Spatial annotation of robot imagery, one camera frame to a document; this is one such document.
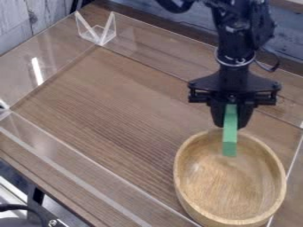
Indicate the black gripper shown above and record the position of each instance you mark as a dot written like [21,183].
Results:
[234,85]

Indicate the green rectangular block stick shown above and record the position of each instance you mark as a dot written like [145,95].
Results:
[230,131]

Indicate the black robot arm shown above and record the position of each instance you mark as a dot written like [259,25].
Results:
[244,28]

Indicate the round wooden bowl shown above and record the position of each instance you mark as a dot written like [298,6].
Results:
[228,191]

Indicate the clear acrylic tray wall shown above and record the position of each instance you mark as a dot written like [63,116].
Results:
[95,116]

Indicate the clear acrylic corner bracket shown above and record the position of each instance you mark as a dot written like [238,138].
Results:
[96,34]

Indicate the black table leg frame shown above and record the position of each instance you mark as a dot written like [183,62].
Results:
[35,199]

